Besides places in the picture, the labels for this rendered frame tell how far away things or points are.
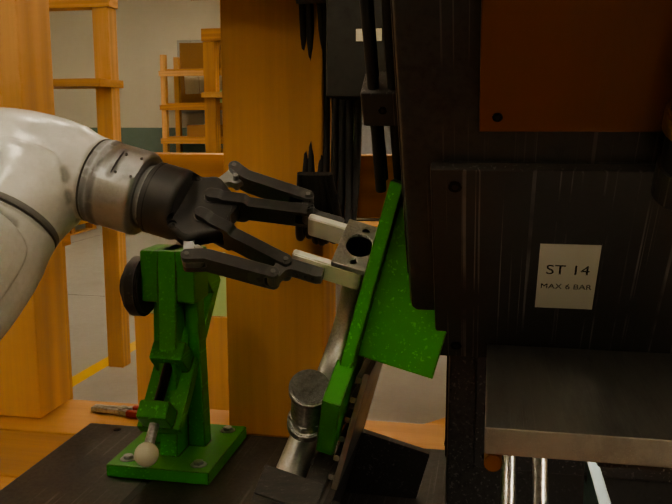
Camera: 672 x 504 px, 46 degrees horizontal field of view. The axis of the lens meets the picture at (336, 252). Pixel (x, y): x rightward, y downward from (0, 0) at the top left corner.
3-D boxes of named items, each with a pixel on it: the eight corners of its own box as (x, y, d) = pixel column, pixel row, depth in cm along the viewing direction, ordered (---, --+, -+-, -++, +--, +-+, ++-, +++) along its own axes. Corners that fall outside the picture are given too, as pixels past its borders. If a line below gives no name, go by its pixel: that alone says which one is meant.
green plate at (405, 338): (415, 435, 70) (485, 207, 66) (326, 406, 71) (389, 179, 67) (426, 393, 81) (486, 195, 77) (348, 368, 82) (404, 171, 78)
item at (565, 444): (752, 493, 48) (757, 446, 48) (482, 471, 51) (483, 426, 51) (638, 330, 86) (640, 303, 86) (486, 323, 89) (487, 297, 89)
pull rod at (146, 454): (153, 472, 90) (151, 423, 90) (130, 470, 91) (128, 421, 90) (172, 452, 96) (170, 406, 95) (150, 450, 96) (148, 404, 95)
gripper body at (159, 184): (124, 204, 77) (213, 231, 76) (162, 142, 82) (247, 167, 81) (137, 248, 84) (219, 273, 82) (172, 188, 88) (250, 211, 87)
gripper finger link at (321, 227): (307, 235, 83) (309, 229, 83) (371, 254, 82) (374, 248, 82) (307, 218, 80) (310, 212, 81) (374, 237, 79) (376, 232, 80)
